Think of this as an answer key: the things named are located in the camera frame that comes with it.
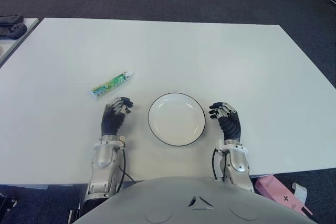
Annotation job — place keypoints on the black game controller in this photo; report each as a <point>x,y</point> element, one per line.
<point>15,29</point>
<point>10,19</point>

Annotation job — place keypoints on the white plate with black rim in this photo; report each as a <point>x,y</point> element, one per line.
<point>176,121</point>

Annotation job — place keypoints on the black metal bracket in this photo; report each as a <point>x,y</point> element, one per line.
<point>6,201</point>

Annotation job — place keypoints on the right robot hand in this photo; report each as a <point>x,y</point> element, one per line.
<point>232,127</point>

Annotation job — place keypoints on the white side table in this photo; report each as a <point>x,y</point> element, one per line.
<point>10,47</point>

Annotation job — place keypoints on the grey robot torso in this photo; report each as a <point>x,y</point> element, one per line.
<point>194,203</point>

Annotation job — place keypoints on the green white toothpaste tube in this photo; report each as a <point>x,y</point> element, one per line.
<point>110,85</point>

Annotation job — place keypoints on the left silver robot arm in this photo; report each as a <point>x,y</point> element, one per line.
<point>102,155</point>

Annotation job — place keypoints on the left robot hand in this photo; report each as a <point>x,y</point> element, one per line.
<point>111,121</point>

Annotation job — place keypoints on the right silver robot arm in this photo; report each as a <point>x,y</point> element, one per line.
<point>237,161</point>

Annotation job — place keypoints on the pink cardboard box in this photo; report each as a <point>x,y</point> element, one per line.
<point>275,190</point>

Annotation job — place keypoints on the white paper strip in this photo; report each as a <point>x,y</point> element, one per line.
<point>301,192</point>

